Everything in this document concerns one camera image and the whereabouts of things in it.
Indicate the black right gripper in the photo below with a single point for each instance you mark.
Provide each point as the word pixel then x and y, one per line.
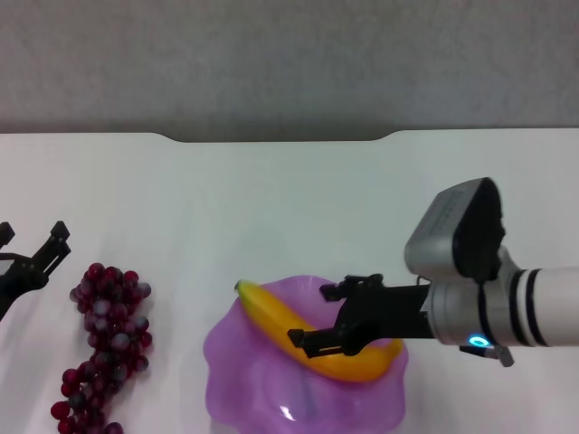
pixel 389 312

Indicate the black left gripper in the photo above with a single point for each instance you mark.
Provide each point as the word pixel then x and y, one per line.
pixel 20 278

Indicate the yellow banana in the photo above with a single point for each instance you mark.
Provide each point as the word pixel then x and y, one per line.
pixel 267 312

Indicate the dark red grape bunch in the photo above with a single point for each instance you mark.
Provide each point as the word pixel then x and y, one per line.
pixel 108 316

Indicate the right robot arm silver white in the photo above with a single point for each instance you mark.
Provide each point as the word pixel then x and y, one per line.
pixel 538 307

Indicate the purple wavy plastic plate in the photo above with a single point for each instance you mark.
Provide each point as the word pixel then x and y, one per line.
pixel 253 384

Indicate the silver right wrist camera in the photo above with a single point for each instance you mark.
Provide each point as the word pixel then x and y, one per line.
pixel 452 226

